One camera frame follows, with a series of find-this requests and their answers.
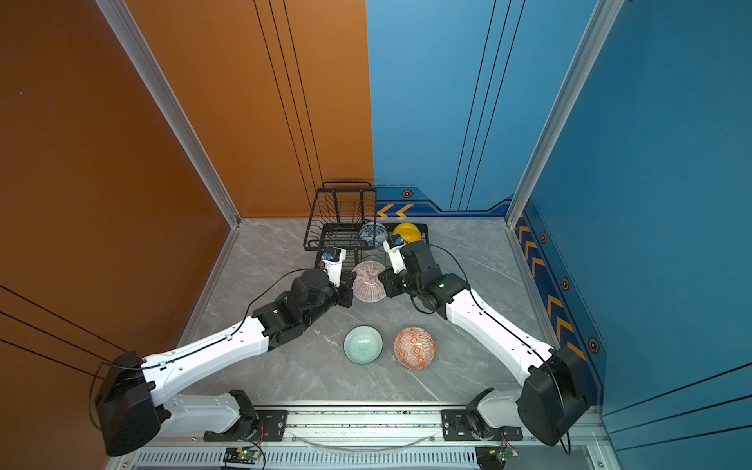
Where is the pink striped bowl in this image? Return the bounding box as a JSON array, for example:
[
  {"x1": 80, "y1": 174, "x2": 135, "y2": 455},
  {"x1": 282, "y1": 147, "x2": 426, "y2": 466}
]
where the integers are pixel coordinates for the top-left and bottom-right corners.
[{"x1": 352, "y1": 260, "x2": 386, "y2": 304}]

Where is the yellow bowl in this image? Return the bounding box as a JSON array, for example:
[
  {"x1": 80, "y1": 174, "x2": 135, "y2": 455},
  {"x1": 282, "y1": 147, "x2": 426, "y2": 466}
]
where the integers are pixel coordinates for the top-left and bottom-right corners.
[{"x1": 393, "y1": 222, "x2": 423, "y2": 244}]

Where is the blue white floral bowl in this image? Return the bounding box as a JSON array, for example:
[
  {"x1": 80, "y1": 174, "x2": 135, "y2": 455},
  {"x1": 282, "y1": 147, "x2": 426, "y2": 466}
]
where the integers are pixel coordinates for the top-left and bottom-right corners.
[{"x1": 358, "y1": 222, "x2": 390, "y2": 249}]

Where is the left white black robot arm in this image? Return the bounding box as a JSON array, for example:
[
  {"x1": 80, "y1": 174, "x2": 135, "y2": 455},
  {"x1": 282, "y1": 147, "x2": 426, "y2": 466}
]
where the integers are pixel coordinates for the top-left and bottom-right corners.
[{"x1": 93, "y1": 268, "x2": 356, "y2": 456}]

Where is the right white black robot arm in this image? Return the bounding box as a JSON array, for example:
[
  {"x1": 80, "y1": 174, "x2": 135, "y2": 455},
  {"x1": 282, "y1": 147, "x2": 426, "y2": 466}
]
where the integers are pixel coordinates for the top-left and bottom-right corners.
[{"x1": 379, "y1": 237, "x2": 593, "y2": 447}]

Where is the light green bowl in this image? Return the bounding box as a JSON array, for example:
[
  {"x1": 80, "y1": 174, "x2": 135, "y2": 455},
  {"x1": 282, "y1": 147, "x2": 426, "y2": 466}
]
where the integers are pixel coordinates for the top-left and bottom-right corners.
[{"x1": 344, "y1": 325, "x2": 384, "y2": 365}]

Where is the orange patterned bowl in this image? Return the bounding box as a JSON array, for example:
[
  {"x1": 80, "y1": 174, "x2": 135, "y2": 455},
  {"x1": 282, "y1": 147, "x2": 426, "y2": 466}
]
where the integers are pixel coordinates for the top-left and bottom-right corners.
[{"x1": 394, "y1": 326, "x2": 437, "y2": 370}]

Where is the left green circuit board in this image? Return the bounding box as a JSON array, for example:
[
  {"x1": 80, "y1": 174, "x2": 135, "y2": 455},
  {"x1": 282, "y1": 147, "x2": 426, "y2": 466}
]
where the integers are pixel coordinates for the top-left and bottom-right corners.
[{"x1": 222, "y1": 446, "x2": 266, "y2": 469}]

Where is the green circuit board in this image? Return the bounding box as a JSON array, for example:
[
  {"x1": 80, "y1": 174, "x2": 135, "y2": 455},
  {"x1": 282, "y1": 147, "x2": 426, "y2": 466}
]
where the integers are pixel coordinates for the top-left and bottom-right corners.
[
  {"x1": 475, "y1": 446, "x2": 519, "y2": 470},
  {"x1": 222, "y1": 446, "x2": 266, "y2": 469}
]

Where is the right green circuit board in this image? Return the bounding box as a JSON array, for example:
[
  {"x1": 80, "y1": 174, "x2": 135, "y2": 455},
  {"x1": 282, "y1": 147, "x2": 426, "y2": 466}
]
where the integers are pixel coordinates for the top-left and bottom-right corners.
[{"x1": 475, "y1": 446, "x2": 519, "y2": 470}]

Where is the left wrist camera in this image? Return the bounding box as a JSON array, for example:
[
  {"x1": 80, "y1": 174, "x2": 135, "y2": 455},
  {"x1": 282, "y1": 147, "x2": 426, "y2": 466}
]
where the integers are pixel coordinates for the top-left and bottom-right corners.
[{"x1": 319, "y1": 247, "x2": 347, "y2": 288}]

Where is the black wire dish rack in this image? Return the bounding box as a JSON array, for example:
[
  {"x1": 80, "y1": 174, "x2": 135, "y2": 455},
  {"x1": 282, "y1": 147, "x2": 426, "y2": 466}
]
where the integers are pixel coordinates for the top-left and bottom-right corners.
[{"x1": 304, "y1": 181, "x2": 436, "y2": 284}]

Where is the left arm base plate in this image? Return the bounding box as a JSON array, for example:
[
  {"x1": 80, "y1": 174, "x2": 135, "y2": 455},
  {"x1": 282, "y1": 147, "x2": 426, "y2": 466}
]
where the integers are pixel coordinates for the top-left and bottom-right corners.
[{"x1": 203, "y1": 409, "x2": 288, "y2": 444}]

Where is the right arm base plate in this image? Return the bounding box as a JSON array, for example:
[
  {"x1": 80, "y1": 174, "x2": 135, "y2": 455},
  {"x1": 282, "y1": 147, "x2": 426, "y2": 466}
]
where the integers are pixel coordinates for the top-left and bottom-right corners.
[{"x1": 441, "y1": 409, "x2": 523, "y2": 442}]

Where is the aluminium front rail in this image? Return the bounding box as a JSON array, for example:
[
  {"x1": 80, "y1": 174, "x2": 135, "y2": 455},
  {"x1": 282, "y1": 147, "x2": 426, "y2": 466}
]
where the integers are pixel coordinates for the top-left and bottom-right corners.
[{"x1": 106, "y1": 403, "x2": 621, "y2": 469}]

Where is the right aluminium corner post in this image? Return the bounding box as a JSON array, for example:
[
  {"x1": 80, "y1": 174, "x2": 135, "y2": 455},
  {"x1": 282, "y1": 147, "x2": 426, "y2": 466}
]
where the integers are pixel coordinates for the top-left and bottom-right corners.
[{"x1": 505, "y1": 0, "x2": 625, "y2": 229}]

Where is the aluminium corner post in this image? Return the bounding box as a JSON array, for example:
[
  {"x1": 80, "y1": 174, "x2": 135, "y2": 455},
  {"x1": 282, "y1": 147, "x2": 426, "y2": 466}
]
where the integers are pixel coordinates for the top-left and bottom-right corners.
[
  {"x1": 505, "y1": 0, "x2": 625, "y2": 229},
  {"x1": 96, "y1": 0, "x2": 241, "y2": 229}
]

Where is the left aluminium corner post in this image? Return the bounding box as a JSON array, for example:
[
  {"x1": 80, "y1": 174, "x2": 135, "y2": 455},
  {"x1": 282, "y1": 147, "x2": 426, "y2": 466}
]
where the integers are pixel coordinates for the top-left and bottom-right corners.
[{"x1": 96, "y1": 0, "x2": 241, "y2": 229}]

